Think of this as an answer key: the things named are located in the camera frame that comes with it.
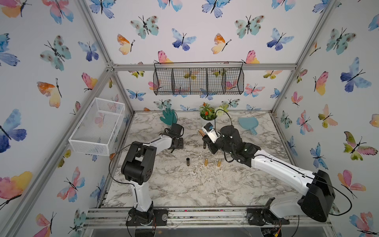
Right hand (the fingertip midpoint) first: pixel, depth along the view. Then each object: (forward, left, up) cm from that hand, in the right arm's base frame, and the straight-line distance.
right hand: (206, 135), depth 76 cm
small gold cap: (-5, -9, -22) cm, 24 cm away
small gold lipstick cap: (-5, -1, -21) cm, 22 cm away
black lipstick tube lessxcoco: (-5, +10, -22) cm, 24 cm away
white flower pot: (+23, +1, -16) cm, 28 cm away
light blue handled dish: (+31, -34, -25) cm, 53 cm away
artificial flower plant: (+23, -1, -7) cm, 24 cm away
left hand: (+9, +17, -22) cm, 29 cm away
